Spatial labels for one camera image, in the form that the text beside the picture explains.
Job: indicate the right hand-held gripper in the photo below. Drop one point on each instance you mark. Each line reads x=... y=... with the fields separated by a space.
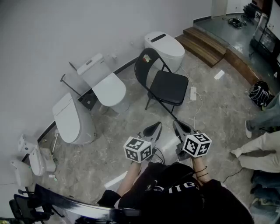
x=197 y=145

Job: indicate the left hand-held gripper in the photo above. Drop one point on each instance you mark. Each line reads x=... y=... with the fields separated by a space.
x=136 y=151

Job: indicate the black folding chair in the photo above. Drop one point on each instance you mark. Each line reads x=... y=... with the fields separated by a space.
x=168 y=87

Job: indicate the person's left forearm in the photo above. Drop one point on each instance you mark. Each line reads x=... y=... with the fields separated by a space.
x=129 y=177

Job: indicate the person's right forearm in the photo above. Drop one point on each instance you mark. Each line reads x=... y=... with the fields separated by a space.
x=201 y=170

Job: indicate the black office chair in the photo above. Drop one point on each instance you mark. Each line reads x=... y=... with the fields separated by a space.
x=28 y=205

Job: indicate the white power strip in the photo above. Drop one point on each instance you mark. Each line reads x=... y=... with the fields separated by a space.
x=193 y=94

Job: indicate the white toilet with square tank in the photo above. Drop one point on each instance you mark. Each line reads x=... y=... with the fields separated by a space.
x=109 y=87

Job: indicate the person's black shirt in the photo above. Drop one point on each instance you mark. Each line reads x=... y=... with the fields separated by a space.
x=175 y=197

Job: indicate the yellow sticky note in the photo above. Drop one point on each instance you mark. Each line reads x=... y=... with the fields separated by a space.
x=147 y=58

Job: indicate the oval white toilet black strip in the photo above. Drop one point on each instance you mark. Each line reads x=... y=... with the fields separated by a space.
x=168 y=48

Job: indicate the wooden steps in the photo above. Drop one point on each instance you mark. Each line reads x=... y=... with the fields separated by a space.
x=203 y=47

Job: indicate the long white smart toilet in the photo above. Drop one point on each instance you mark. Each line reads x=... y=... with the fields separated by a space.
x=67 y=122

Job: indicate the white stick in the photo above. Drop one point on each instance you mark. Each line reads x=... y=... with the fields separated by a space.
x=54 y=142

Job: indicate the wood-edged raised platform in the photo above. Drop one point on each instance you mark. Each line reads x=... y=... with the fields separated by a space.
x=232 y=37

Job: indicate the black broom stick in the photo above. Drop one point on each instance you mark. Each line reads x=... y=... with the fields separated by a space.
x=72 y=66

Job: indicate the black curved bar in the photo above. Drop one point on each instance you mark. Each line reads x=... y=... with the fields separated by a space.
x=76 y=201

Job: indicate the black glass cabinet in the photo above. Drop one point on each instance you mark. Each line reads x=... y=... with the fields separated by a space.
x=265 y=39

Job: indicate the small white toilet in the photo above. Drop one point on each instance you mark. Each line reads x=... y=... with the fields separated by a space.
x=36 y=162

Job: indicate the white door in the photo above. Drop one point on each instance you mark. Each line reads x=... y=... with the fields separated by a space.
x=218 y=8

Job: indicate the white rounded toilet lid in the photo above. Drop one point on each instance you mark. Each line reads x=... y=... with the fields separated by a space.
x=22 y=172

